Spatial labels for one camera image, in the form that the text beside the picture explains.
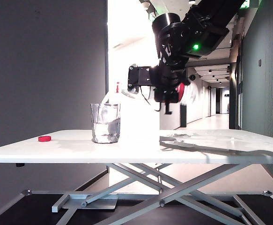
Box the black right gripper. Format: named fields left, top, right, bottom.
left=149, top=61, right=190, bottom=115

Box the clear water bottle red label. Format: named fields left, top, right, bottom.
left=102, top=81, right=198, bottom=106

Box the clear faceted glass mug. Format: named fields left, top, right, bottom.
left=90, top=103, right=121, bottom=144

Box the large green exit sign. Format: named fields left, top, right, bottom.
left=240, top=0, right=261, bottom=9

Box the thin black camera cable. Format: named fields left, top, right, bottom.
left=139, top=84, right=162, bottom=112

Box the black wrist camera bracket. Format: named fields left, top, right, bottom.
left=127, top=65, right=156, bottom=95

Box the grey scissor table frame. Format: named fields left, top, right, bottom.
left=0, top=163, right=273, bottom=225

